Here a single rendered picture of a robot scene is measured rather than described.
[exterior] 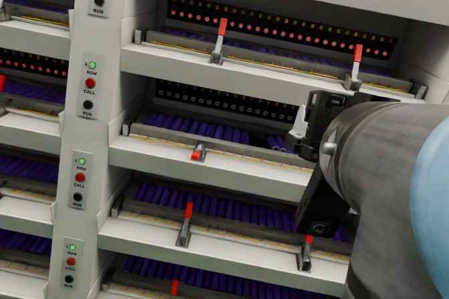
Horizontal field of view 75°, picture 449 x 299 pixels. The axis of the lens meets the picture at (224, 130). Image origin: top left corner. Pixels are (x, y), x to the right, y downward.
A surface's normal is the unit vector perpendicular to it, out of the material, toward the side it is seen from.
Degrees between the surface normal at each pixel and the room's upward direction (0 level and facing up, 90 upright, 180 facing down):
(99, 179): 90
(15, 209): 17
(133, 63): 107
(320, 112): 87
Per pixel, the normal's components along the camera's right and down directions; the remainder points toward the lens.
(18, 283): 0.17, -0.87
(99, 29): -0.04, 0.18
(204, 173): -0.10, 0.44
